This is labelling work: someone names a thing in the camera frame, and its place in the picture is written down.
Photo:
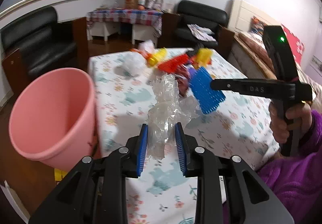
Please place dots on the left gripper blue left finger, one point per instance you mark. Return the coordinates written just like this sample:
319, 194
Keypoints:
141, 147

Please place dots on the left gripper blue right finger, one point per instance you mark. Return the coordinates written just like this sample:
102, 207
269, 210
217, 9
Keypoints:
181, 149

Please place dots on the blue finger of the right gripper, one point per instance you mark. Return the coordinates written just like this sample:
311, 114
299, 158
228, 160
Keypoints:
233, 85

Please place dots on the clear plastic wrap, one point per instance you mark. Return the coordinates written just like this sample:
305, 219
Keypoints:
170, 108

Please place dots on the blue foam fruit net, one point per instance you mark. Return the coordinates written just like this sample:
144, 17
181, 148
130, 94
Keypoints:
208, 99

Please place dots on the red foam fruit net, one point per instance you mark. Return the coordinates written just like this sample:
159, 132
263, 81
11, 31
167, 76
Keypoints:
171, 65

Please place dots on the yellow foam fruit net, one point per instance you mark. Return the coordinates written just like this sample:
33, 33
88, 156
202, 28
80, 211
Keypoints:
157, 57

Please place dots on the pink plastic trash bin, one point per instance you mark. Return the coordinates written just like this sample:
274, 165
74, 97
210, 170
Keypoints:
53, 119

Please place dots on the person's right hand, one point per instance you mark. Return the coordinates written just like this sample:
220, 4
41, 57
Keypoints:
297, 117

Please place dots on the bed with brown blanket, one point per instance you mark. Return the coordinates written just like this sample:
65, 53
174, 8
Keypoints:
249, 56

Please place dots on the red patterned pillow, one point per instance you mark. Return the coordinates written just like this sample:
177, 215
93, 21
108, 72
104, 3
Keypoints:
296, 45

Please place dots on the pink transparent plastic bag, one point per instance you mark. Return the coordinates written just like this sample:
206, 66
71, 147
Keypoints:
183, 75

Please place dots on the black foam fruit net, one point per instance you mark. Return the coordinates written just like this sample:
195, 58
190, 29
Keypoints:
195, 50

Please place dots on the white bed headboard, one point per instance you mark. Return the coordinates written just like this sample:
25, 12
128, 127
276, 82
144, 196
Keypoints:
241, 16

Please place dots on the folded cloth on armchair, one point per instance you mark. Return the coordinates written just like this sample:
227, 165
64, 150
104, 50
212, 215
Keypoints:
201, 33

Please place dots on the white crumpled plastic bag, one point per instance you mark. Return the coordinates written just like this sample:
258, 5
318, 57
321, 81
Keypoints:
133, 63

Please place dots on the purple fleece right sleeve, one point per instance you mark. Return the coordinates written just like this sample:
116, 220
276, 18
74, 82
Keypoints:
296, 181

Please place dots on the black leather armchair right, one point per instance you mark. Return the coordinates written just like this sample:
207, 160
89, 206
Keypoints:
176, 34

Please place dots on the black leather armchair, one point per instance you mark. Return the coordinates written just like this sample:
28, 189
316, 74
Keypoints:
37, 43
176, 34

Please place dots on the orange white plastic bag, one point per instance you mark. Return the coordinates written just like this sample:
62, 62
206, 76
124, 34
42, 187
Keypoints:
146, 49

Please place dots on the plaid tablecloth side table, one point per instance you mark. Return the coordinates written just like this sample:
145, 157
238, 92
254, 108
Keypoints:
146, 24

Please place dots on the black leather armchair left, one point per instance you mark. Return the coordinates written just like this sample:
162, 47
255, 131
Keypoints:
37, 43

